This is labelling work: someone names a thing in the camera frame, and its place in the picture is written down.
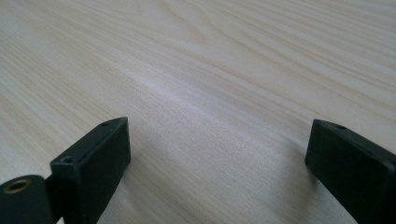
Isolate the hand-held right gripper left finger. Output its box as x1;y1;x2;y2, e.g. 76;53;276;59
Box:
45;117;132;224

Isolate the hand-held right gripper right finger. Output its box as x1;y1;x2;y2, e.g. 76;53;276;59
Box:
304;119;396;224

